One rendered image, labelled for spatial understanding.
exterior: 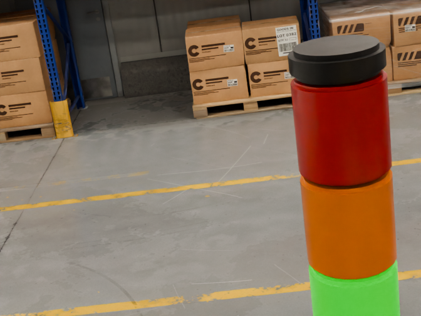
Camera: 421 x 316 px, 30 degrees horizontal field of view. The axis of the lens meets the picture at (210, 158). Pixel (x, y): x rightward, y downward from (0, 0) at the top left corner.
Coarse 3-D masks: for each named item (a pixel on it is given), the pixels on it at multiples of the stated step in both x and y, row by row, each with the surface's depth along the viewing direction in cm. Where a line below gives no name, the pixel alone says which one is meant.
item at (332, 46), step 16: (304, 48) 40; (320, 48) 40; (336, 48) 40; (352, 48) 39; (368, 48) 39; (384, 48) 39; (288, 64) 41; (304, 64) 39; (320, 64) 38; (336, 64) 38; (352, 64) 38; (368, 64) 38; (384, 64) 39; (304, 80) 40; (320, 80) 39; (336, 80) 39; (352, 80) 39
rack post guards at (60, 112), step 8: (56, 104) 810; (64, 104) 810; (56, 112) 813; (64, 112) 813; (56, 120) 816; (64, 120) 816; (56, 128) 819; (64, 128) 818; (72, 128) 826; (56, 136) 824; (64, 136) 822
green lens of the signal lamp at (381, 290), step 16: (384, 272) 43; (320, 288) 44; (336, 288) 43; (352, 288) 42; (368, 288) 42; (384, 288) 43; (320, 304) 44; (336, 304) 43; (352, 304) 43; (368, 304) 43; (384, 304) 43
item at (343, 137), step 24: (384, 72) 41; (312, 96) 39; (336, 96) 39; (360, 96) 39; (384, 96) 40; (312, 120) 40; (336, 120) 39; (360, 120) 39; (384, 120) 40; (312, 144) 40; (336, 144) 40; (360, 144) 40; (384, 144) 40; (312, 168) 41; (336, 168) 40; (360, 168) 40; (384, 168) 41
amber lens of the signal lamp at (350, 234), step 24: (312, 192) 42; (336, 192) 41; (360, 192) 40; (384, 192) 41; (312, 216) 42; (336, 216) 41; (360, 216) 41; (384, 216) 42; (312, 240) 43; (336, 240) 42; (360, 240) 41; (384, 240) 42; (312, 264) 44; (336, 264) 42; (360, 264) 42; (384, 264) 42
